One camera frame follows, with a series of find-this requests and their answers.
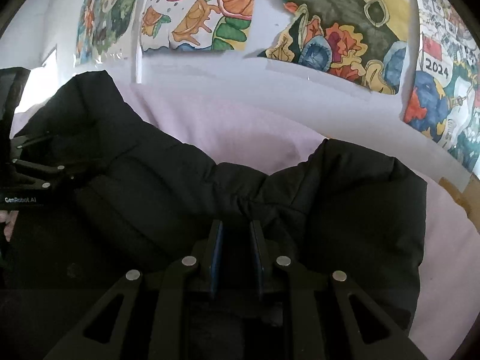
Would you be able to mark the anime girl drawing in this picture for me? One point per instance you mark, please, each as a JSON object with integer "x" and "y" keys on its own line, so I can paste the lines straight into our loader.
{"x": 104, "y": 31}

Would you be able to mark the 2024 astronaut drawing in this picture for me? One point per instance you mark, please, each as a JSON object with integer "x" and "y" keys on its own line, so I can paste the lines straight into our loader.
{"x": 444, "y": 104}

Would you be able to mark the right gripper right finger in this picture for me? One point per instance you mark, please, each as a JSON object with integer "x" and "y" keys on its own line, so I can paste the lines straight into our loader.
{"x": 303, "y": 316}

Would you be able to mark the orange fruit drink drawing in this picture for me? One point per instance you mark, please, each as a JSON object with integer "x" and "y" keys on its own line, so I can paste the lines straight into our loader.
{"x": 191, "y": 25}

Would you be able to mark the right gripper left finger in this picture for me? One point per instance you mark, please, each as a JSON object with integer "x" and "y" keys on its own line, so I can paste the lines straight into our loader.
{"x": 139, "y": 317}

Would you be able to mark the left hand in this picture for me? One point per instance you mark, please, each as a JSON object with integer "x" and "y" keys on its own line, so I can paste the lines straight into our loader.
{"x": 8, "y": 219}

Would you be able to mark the dinosaur flowers drawing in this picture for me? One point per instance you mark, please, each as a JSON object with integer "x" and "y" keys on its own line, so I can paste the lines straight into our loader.
{"x": 362, "y": 41}

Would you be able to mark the pink bed sheet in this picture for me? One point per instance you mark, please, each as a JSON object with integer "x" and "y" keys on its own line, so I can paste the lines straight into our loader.
{"x": 165, "y": 161}

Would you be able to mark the black puffer jacket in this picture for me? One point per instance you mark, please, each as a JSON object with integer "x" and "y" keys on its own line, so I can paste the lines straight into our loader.
{"x": 66, "y": 253}

